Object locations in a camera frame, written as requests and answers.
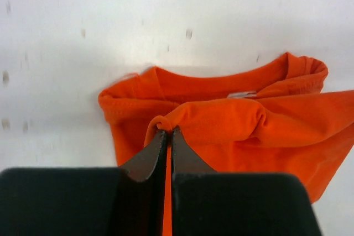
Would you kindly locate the orange t shirt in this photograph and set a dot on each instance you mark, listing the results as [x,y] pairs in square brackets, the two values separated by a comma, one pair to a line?
[275,118]

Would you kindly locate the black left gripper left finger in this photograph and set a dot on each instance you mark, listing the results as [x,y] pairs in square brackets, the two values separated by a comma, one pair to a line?
[125,200]

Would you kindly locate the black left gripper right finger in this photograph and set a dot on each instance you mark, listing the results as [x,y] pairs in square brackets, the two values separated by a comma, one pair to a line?
[207,202]

